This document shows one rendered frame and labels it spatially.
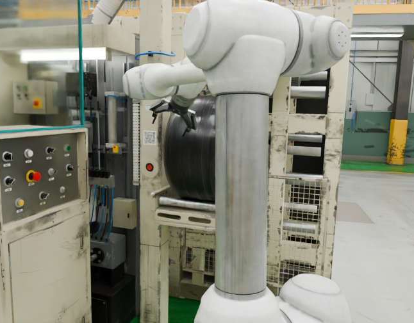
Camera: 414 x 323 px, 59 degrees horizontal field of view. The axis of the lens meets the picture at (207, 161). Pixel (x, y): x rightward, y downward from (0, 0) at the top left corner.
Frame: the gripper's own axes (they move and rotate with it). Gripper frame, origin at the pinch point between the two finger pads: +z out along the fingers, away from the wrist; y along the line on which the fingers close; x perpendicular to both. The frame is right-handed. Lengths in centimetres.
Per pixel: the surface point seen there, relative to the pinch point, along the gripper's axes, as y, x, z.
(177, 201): 19.3, -11.0, 42.0
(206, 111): 13.2, 20.4, 5.5
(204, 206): 31.9, -11.5, 34.6
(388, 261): 240, 61, 144
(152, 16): -29, 61, 4
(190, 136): 10.8, 7.0, 10.2
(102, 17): -63, 86, 44
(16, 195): -46, -41, 31
